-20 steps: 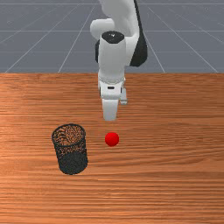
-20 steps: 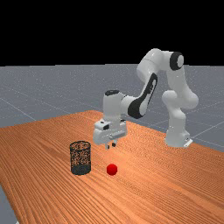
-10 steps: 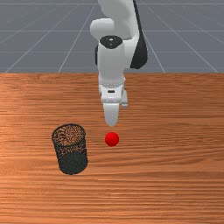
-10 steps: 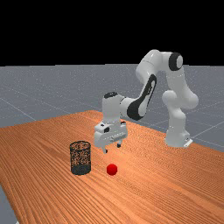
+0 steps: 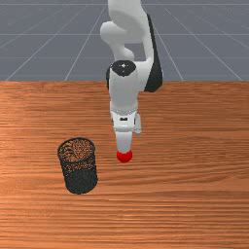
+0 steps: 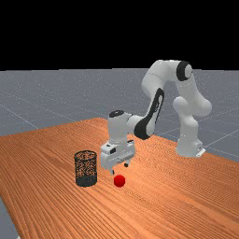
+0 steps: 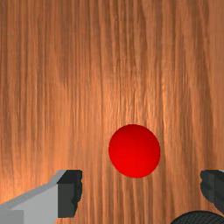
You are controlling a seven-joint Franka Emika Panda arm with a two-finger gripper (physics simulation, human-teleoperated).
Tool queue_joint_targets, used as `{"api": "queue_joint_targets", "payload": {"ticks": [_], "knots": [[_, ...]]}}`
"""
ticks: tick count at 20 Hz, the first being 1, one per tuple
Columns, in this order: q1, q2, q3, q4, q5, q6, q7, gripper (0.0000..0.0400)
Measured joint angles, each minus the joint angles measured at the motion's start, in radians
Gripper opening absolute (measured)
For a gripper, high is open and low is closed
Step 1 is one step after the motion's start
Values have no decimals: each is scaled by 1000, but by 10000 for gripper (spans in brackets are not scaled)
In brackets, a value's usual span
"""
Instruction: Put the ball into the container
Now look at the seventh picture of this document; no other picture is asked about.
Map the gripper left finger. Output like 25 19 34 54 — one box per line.
0 169 83 224

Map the dark mesh basket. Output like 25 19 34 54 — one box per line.
170 210 224 224

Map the red ball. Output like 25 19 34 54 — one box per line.
108 123 162 179

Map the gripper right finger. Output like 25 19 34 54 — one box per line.
199 169 224 215

